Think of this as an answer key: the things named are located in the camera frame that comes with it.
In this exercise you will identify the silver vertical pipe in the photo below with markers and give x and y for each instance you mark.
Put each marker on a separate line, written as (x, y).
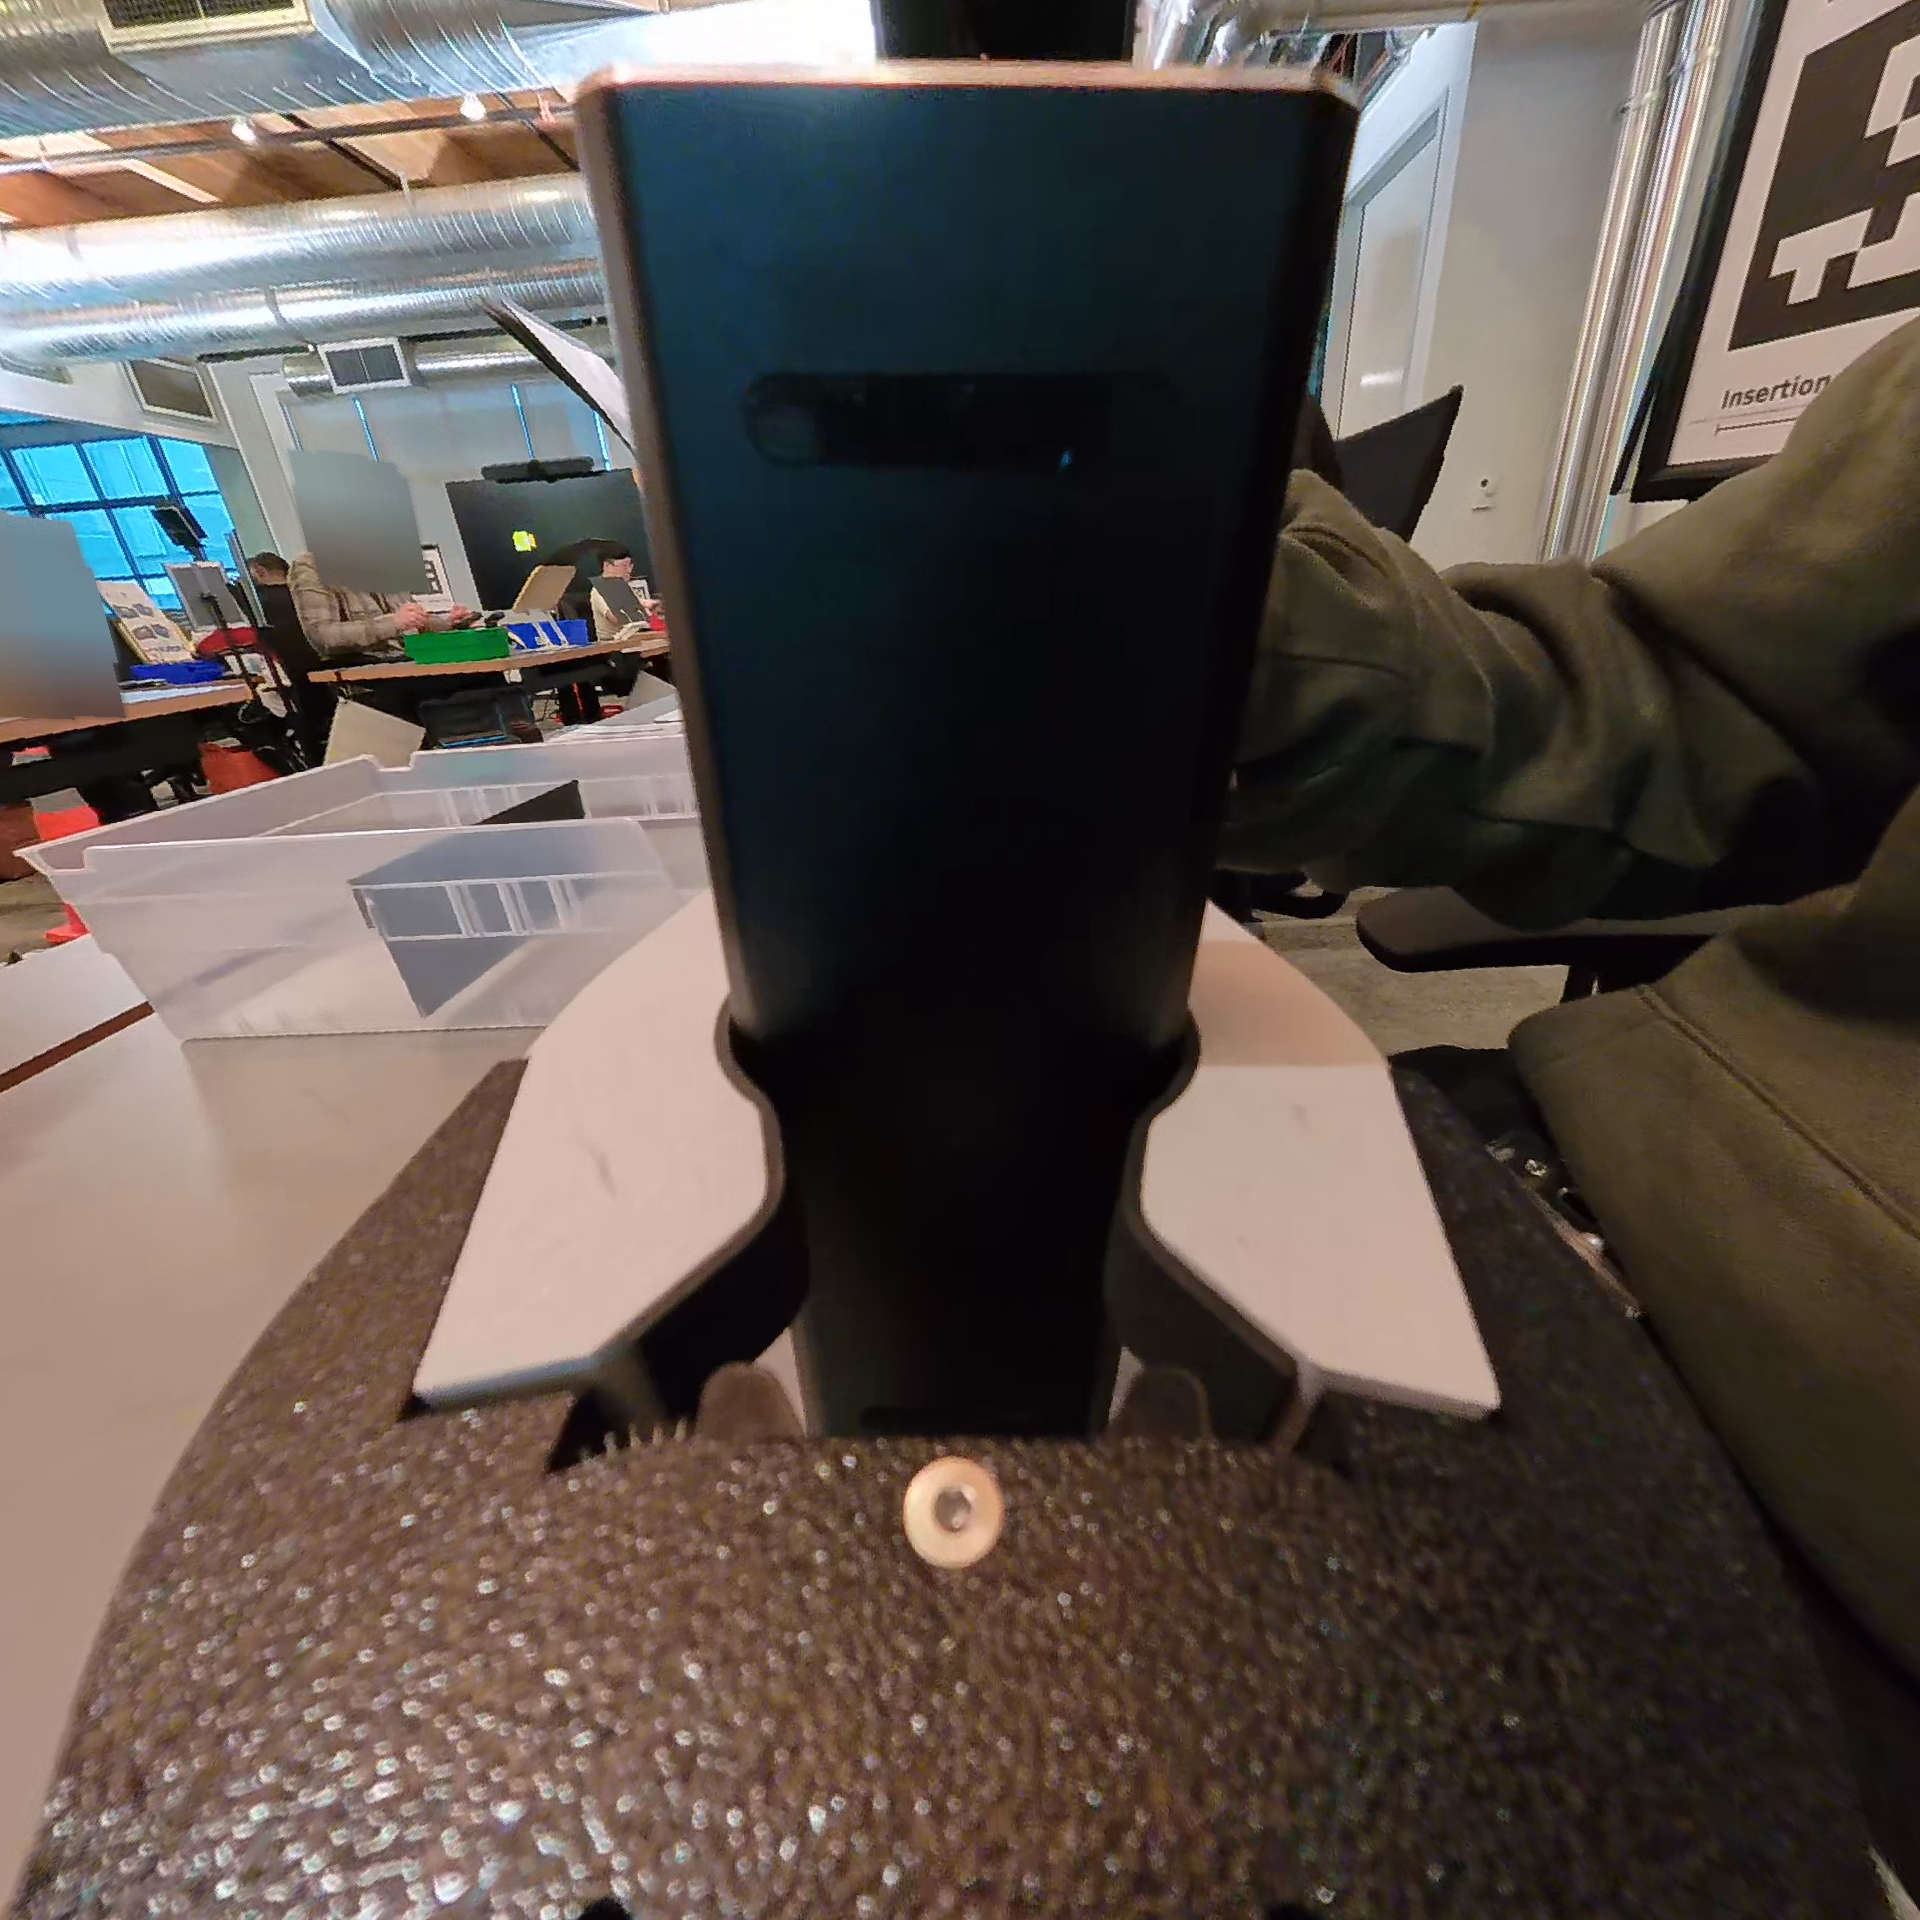
(1621, 300)

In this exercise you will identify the black and white marker poster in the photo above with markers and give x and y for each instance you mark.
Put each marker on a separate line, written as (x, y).
(1756, 300)

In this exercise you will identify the person's olive jacket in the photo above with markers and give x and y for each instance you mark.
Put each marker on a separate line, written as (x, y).
(1771, 1200)

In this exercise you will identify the small green bin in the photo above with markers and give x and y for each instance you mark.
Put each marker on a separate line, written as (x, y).
(458, 646)

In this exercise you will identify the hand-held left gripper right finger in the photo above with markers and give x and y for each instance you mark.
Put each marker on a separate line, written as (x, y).
(1306, 1200)

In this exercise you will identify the window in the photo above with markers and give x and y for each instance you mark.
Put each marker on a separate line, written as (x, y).
(106, 504)

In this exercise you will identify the black office chair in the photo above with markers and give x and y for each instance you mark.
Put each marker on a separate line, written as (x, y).
(1501, 922)
(1396, 465)

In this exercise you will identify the silver air duct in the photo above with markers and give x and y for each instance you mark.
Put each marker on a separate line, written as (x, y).
(300, 254)

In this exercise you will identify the clear plastic bin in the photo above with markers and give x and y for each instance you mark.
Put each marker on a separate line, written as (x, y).
(254, 960)
(451, 779)

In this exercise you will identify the long wooden desk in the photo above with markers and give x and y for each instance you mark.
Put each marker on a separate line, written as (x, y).
(451, 674)

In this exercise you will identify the black monitor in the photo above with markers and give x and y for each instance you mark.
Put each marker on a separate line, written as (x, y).
(494, 523)

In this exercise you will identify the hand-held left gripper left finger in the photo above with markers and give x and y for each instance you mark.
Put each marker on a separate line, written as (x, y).
(600, 1200)

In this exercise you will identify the person's right forearm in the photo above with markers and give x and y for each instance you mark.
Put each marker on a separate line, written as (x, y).
(1576, 704)

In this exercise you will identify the black smartphone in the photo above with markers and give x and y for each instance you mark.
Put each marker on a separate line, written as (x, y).
(960, 674)

